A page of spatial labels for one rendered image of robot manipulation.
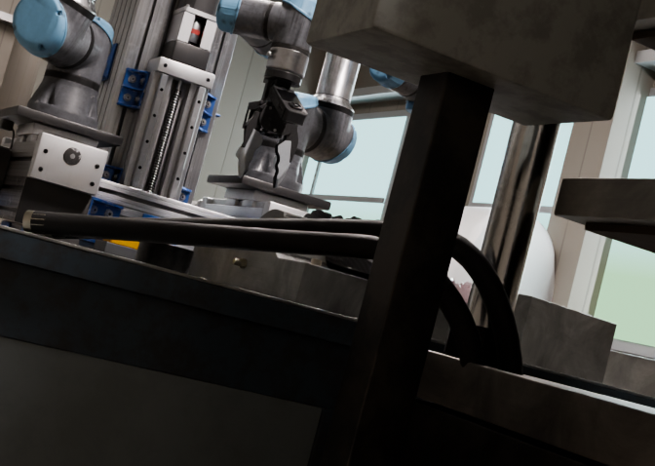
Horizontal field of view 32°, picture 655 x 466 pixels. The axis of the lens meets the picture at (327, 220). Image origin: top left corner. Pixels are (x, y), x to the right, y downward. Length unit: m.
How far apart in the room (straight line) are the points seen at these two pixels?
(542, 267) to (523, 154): 4.10
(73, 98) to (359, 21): 1.35
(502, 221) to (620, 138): 4.22
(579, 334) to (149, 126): 1.07
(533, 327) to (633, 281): 3.54
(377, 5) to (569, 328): 1.03
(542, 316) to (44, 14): 1.11
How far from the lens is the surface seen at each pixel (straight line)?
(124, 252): 2.06
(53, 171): 2.27
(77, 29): 2.34
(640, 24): 1.49
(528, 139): 1.48
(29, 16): 2.34
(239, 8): 2.20
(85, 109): 2.43
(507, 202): 1.47
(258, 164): 2.57
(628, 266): 5.52
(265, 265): 1.78
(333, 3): 1.21
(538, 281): 5.56
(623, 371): 2.36
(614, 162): 5.64
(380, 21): 1.11
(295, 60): 2.15
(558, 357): 2.01
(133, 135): 2.61
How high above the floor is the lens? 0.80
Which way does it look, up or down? 4 degrees up
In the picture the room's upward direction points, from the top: 15 degrees clockwise
